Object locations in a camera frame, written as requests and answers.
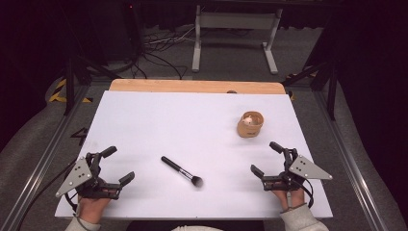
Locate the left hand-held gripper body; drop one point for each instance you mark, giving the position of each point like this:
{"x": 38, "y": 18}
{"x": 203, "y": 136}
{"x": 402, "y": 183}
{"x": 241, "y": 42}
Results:
{"x": 84, "y": 174}

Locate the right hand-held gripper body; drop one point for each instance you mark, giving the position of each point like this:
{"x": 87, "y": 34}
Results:
{"x": 296, "y": 171}

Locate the black makeup brush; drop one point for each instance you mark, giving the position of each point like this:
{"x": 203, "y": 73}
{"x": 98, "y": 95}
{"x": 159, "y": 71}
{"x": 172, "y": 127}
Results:
{"x": 183, "y": 172}

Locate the person's right hand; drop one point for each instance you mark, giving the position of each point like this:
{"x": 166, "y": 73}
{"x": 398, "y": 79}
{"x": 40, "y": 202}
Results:
{"x": 288, "y": 199}

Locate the person's left hand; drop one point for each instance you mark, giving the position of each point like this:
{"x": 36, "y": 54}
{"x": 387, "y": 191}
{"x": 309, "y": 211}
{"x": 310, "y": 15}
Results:
{"x": 93, "y": 208}

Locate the small pale pink item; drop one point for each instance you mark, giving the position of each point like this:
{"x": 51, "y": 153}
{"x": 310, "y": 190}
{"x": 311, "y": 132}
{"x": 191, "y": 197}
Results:
{"x": 247, "y": 121}

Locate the person's dark clothing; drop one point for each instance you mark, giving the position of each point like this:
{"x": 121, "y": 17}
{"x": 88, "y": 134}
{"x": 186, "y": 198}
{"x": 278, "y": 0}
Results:
{"x": 154, "y": 226}

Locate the yellow black hazard tape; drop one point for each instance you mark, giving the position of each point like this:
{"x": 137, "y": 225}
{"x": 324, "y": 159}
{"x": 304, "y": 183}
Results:
{"x": 59, "y": 93}

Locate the white table cover sheet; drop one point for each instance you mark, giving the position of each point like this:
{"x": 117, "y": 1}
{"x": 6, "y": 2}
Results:
{"x": 192, "y": 128}

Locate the black tripod stand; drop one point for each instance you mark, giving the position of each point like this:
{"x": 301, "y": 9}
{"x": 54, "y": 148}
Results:
{"x": 324, "y": 77}
{"x": 73, "y": 77}

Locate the black box with red light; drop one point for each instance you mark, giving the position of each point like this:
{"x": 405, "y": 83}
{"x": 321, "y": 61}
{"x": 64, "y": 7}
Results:
{"x": 131, "y": 29}

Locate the aluminium frame rail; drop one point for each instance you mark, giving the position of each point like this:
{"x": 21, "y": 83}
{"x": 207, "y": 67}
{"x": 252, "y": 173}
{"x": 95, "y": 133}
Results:
{"x": 41, "y": 160}
{"x": 349, "y": 154}

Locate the white metal stand frame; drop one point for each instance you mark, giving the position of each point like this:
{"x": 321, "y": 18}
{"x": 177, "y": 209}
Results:
{"x": 237, "y": 20}

